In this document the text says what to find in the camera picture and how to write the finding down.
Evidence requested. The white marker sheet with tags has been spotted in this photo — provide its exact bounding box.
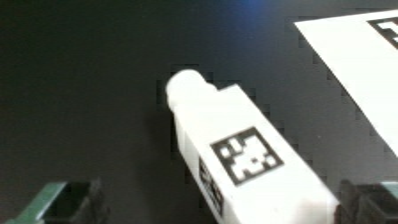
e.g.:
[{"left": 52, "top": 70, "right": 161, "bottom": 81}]
[{"left": 296, "top": 9, "right": 398, "bottom": 156}]

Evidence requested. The white table leg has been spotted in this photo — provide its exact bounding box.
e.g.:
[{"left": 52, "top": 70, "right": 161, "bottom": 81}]
[{"left": 166, "top": 69, "right": 340, "bottom": 224}]

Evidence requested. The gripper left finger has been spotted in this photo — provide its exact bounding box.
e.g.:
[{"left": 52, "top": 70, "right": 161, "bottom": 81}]
[{"left": 8, "top": 179, "right": 111, "bottom": 224}]

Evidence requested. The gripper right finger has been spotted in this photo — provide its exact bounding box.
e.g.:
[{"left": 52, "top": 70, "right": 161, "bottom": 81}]
[{"left": 335, "top": 180, "right": 398, "bottom": 224}]

